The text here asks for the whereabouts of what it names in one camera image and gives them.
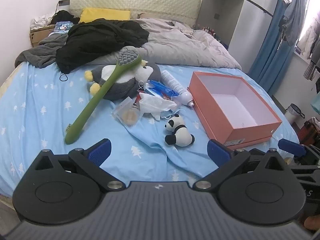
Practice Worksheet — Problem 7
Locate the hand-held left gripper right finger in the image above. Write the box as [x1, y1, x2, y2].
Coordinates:
[195, 139, 286, 191]

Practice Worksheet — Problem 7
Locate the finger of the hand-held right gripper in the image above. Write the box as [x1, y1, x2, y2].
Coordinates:
[278, 139, 307, 157]

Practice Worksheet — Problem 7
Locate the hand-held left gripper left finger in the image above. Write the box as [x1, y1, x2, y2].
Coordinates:
[33, 138, 126, 192]

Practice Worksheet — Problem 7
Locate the orange cardboard box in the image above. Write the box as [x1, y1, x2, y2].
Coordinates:
[187, 71, 283, 147]

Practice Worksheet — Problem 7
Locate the small panda plush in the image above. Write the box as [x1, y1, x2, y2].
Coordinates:
[164, 114, 195, 147]

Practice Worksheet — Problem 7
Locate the clear bag of round pads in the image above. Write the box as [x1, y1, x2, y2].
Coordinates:
[111, 97, 144, 127]

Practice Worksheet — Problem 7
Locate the blue face mask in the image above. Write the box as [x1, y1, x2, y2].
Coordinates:
[160, 109, 181, 120]

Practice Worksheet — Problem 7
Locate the white face mask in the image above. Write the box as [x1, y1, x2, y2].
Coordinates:
[139, 92, 179, 120]

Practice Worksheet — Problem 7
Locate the blue plastic packet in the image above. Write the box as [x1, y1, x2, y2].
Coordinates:
[145, 79, 187, 100]

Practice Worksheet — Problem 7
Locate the person's right hand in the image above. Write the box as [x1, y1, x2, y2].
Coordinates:
[304, 216, 320, 232]

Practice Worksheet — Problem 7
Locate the red bag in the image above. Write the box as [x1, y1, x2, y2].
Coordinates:
[299, 117, 320, 145]

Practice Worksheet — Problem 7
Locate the white trash bin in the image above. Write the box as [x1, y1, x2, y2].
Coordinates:
[284, 103, 305, 125]

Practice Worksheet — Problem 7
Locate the grey penguin plush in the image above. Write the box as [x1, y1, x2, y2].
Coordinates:
[84, 61, 162, 100]

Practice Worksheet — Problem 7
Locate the blue tree print bedsheet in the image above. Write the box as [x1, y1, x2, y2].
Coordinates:
[0, 61, 300, 195]

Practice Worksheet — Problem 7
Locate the hanging grey striped sweater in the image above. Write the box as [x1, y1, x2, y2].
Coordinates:
[304, 52, 320, 80]

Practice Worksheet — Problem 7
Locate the white spray bottle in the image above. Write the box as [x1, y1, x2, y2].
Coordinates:
[160, 70, 195, 107]

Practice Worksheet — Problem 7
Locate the blue curtain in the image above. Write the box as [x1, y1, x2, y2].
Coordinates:
[247, 0, 310, 93]

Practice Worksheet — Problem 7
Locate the black jacket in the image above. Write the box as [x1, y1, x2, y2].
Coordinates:
[55, 18, 150, 74]

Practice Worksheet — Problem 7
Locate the light grey duvet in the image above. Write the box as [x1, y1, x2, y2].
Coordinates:
[87, 17, 242, 70]

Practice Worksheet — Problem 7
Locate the hanging white jacket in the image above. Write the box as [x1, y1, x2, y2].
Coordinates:
[297, 15, 320, 55]

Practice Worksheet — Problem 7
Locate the dark grey blanket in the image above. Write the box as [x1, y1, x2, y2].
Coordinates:
[14, 34, 70, 68]

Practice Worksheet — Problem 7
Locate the row of small bottles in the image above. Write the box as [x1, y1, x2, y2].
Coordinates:
[200, 25, 218, 35]

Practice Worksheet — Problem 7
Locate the hanging denim garment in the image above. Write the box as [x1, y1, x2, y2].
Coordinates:
[279, 0, 307, 47]

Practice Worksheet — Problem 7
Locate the blue printed package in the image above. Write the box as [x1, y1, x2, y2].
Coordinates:
[54, 21, 73, 33]

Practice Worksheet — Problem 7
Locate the brown cardboard box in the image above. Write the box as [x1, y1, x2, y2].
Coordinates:
[30, 26, 57, 48]

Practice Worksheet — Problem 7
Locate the yellow pillow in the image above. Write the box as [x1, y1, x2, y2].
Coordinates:
[79, 7, 131, 23]

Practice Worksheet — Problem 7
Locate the black cloth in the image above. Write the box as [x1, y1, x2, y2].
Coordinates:
[51, 10, 80, 25]

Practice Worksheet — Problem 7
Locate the white crumpled cloth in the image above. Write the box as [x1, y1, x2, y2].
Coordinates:
[30, 14, 54, 29]

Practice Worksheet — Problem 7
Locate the grey built-in cabinet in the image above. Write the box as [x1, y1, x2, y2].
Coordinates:
[195, 0, 274, 45]

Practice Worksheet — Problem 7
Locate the cream quilted headboard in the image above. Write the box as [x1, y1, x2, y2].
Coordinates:
[69, 0, 202, 28]

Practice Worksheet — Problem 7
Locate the green long-handled bath brush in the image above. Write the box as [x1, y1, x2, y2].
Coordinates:
[64, 46, 142, 145]

